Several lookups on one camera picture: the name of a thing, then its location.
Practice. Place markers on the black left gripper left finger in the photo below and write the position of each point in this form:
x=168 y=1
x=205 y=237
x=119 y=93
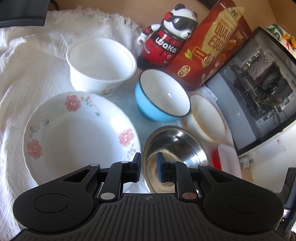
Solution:
x=119 y=174

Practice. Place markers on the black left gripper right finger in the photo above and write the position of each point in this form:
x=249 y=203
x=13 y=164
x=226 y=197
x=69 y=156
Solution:
x=178 y=173

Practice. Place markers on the cream yellow-rimmed bowl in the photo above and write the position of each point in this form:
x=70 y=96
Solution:
x=204 y=120

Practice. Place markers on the blue enamel bowl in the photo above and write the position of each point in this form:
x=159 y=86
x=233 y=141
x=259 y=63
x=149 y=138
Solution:
x=160 y=97

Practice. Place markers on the white paper bowl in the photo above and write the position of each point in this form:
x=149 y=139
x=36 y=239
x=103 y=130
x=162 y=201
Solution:
x=99 y=65

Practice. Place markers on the white foam tray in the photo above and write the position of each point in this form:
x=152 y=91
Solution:
x=225 y=158

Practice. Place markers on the stainless steel bowl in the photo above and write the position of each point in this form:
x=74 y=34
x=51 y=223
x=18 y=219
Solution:
x=176 y=145

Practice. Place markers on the floral white plate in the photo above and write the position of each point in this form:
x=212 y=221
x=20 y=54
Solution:
x=75 y=129

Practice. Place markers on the open computer case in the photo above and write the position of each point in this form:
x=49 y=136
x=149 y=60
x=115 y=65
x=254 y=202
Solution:
x=255 y=91

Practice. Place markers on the red panda robot toy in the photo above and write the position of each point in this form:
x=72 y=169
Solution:
x=162 y=42

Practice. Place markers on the white textured cloth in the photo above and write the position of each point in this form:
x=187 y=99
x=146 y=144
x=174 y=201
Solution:
x=33 y=69

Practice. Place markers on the red quail eggs bag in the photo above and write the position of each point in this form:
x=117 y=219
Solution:
x=217 y=38

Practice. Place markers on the floral tin can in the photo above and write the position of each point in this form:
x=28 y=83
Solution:
x=286 y=39

